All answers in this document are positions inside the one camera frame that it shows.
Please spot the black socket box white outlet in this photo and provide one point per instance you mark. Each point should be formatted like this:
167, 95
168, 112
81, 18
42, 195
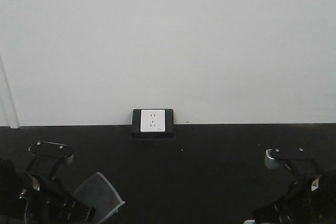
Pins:
152, 123

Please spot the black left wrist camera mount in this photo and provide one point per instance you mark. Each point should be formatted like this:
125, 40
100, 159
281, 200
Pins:
47, 157

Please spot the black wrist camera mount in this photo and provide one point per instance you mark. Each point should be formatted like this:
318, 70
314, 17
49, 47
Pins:
47, 157
294, 161

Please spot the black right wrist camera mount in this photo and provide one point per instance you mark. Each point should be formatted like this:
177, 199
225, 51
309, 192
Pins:
294, 161

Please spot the white wall trim strip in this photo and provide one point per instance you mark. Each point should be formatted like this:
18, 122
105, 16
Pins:
8, 101

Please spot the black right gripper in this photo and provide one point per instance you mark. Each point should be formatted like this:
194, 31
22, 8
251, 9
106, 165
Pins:
310, 200

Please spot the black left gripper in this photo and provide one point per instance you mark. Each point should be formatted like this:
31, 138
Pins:
35, 199

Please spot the silver metal tray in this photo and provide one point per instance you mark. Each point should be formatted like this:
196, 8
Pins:
249, 222

